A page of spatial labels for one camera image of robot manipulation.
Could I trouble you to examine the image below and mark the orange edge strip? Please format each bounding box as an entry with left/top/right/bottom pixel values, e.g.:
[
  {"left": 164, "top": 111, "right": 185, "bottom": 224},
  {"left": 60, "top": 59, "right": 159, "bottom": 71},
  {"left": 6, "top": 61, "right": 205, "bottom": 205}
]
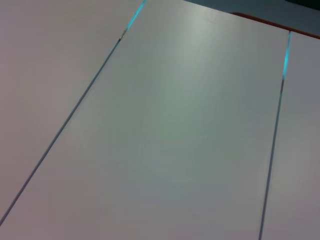
[{"left": 230, "top": 11, "right": 320, "bottom": 40}]

